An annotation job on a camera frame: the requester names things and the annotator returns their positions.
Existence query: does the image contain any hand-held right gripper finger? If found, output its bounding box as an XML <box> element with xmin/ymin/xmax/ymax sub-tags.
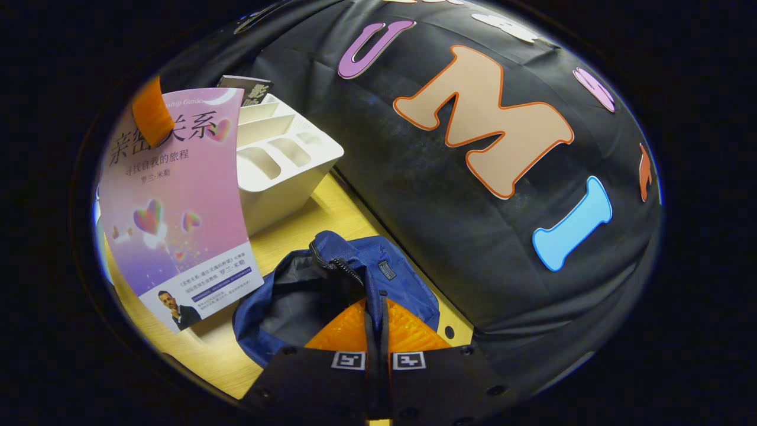
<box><xmin>380</xmin><ymin>299</ymin><xmax>521</xmax><ymax>424</ymax></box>
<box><xmin>240</xmin><ymin>299</ymin><xmax>380</xmax><ymax>421</ymax></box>

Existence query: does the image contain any blue schoolbag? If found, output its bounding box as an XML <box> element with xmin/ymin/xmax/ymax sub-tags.
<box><xmin>232</xmin><ymin>231</ymin><xmax>441</xmax><ymax>369</ymax></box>

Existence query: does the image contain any dark cover book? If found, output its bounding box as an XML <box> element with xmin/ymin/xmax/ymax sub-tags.
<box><xmin>216</xmin><ymin>75</ymin><xmax>274</xmax><ymax>107</ymax></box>

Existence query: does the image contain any pink cover book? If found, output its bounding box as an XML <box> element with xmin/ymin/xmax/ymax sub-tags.
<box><xmin>98</xmin><ymin>88</ymin><xmax>265</xmax><ymax>333</ymax></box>

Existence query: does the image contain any white plastic bookshelf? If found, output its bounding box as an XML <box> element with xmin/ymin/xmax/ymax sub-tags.
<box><xmin>235</xmin><ymin>93</ymin><xmax>345</xmax><ymax>237</ymax></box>

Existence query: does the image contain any black backdrop cloth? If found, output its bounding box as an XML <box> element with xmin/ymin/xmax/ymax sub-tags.
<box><xmin>160</xmin><ymin>0</ymin><xmax>662</xmax><ymax>391</ymax></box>

